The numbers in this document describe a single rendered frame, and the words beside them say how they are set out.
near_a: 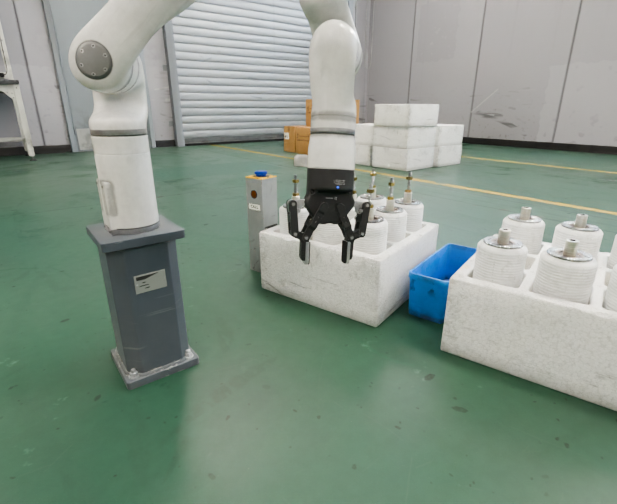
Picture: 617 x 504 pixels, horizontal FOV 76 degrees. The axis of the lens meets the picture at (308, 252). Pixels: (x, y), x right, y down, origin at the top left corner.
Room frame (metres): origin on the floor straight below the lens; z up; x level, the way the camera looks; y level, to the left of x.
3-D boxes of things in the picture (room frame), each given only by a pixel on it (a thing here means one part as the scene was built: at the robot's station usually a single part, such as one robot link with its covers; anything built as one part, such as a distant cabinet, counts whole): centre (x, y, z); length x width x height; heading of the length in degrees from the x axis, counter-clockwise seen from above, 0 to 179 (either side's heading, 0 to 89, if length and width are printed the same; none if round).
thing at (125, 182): (0.73, 0.33, 0.39); 0.09 x 0.09 x 0.17; 37
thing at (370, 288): (1.13, -0.13, 0.09); 0.39 x 0.39 x 0.18; 53
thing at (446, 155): (3.94, -1.20, 0.09); 0.39 x 0.39 x 0.18; 40
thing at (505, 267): (0.78, -0.41, 0.16); 0.10 x 0.10 x 0.18
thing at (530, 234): (0.97, -0.55, 0.16); 0.10 x 0.10 x 0.18
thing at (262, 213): (1.25, 0.15, 0.16); 0.07 x 0.07 x 0.31; 53
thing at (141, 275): (0.73, 0.33, 0.15); 0.15 x 0.15 x 0.30; 37
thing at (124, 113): (0.73, 0.33, 0.54); 0.09 x 0.09 x 0.17; 4
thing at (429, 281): (1.02, -0.39, 0.06); 0.30 x 0.11 x 0.12; 142
